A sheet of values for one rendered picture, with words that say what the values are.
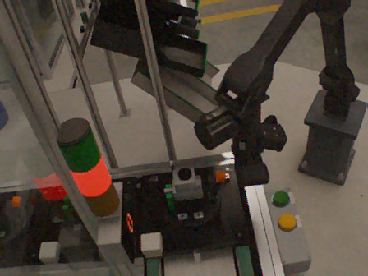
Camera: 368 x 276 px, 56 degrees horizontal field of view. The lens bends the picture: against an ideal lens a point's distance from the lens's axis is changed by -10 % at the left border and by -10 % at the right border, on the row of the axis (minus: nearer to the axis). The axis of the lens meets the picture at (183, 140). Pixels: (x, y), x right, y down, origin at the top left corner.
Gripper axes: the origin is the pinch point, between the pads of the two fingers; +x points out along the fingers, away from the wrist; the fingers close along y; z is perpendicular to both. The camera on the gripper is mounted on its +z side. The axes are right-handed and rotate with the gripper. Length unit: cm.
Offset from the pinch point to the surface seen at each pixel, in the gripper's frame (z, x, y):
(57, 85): -68, 23, 79
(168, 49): -14.3, -13.9, 28.5
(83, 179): -25.1, -25.7, -22.0
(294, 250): 8.6, 12.8, -15.8
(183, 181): -13.8, 0.5, -2.1
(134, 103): -32, 23, 56
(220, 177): -5.9, 1.7, -0.9
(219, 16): 25, 108, 296
